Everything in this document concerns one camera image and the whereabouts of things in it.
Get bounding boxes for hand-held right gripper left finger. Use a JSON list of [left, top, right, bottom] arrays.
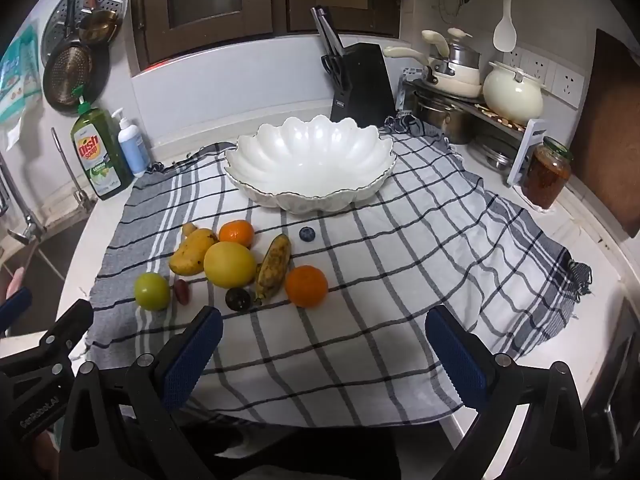
[[59, 305, 224, 480]]

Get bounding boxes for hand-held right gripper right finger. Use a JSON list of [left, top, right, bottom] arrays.
[[425, 305, 598, 480]]

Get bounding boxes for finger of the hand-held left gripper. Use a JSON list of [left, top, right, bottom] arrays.
[[0, 287, 34, 337], [0, 299, 95, 386]]

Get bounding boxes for dark purple plum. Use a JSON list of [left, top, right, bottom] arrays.
[[225, 286, 252, 313]]

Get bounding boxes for green apple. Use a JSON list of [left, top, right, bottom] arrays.
[[134, 272, 172, 310]]

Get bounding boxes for large yellow citrus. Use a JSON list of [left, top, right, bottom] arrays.
[[203, 241, 257, 290]]

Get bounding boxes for spotted yellow banana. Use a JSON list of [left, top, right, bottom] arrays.
[[254, 234, 293, 306]]

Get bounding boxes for small mandarin orange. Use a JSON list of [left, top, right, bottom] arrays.
[[218, 220, 255, 250]]

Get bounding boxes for white scalloped bowl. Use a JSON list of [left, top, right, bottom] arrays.
[[224, 115, 397, 216]]

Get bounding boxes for yellow mango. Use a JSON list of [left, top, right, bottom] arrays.
[[168, 228, 219, 276]]

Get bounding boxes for grey checkered cloth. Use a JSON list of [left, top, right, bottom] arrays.
[[89, 115, 594, 429]]

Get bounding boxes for round orange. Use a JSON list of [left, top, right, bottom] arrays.
[[285, 265, 329, 309]]

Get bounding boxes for thin chrome faucet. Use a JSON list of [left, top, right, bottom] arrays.
[[50, 127, 97, 212]]

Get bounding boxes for green dish soap bottle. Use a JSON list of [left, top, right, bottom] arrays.
[[70, 87, 135, 201]]

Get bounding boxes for white blue pump bottle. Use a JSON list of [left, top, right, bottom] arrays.
[[110, 107, 152, 177]]

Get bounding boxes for glass jar of red sauce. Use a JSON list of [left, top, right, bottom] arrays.
[[521, 136, 573, 211]]

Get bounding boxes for steel lid under rack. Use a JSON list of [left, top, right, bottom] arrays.
[[474, 136, 522, 172]]

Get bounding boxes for metal kitchen rack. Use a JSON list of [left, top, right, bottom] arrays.
[[399, 66, 549, 189]]

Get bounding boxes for blue wipes package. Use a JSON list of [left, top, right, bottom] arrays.
[[0, 24, 42, 127]]

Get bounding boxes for large stainless steel pot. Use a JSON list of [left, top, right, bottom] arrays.
[[412, 89, 477, 145]]

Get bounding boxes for copper mesh strainer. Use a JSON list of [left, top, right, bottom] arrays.
[[42, 39, 110, 111]]

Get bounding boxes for cream casserole pot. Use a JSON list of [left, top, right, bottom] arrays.
[[482, 60, 545, 126]]

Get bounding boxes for brown cutting board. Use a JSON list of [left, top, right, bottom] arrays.
[[569, 28, 640, 239]]

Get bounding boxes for black knife block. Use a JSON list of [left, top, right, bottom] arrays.
[[329, 43, 396, 122]]

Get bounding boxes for brass ladle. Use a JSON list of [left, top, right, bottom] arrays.
[[76, 0, 122, 45]]

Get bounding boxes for black kitchen scissors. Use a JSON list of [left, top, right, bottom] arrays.
[[320, 53, 347, 92]]

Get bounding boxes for white rice paddle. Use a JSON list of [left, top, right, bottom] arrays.
[[493, 0, 518, 54]]

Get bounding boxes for cream saucepan with handle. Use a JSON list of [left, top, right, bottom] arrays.
[[382, 45, 484, 99]]

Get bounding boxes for white wall sockets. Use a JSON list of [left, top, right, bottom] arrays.
[[501, 46, 586, 109]]

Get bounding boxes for steel pot with cream handle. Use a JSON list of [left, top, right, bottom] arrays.
[[421, 27, 482, 75]]

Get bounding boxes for brown window frame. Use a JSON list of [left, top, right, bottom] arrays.
[[124, 0, 402, 79]]

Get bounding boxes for knife handles in block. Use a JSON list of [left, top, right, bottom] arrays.
[[310, 5, 347, 57]]

